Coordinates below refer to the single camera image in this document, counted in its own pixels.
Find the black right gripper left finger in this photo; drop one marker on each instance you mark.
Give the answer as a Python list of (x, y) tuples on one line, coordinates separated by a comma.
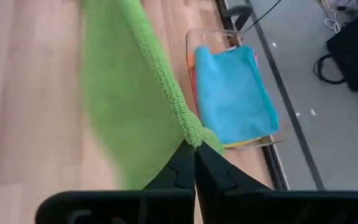
[(180, 174)]

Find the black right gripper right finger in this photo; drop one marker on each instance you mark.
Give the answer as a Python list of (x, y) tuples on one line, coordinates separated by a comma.
[(217, 177)]

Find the yellow microfiber towel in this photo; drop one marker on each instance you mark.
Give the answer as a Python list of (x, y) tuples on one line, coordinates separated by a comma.
[(244, 143)]

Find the blue microfiber towel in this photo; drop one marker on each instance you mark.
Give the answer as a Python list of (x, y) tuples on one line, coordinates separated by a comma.
[(232, 96)]

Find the pink microfiber towel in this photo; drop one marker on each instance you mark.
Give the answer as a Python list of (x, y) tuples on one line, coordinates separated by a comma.
[(194, 90)]

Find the green microfiber towel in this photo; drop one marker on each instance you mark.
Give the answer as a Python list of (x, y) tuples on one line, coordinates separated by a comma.
[(126, 93)]

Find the yellow-orange microfiber towel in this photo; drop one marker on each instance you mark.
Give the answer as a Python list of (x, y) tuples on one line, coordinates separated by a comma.
[(190, 60)]

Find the clear plastic bin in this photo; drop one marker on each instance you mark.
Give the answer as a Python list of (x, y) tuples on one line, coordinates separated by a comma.
[(207, 37)]

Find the black equipment box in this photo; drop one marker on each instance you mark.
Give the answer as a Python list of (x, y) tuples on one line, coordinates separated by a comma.
[(356, 53)]

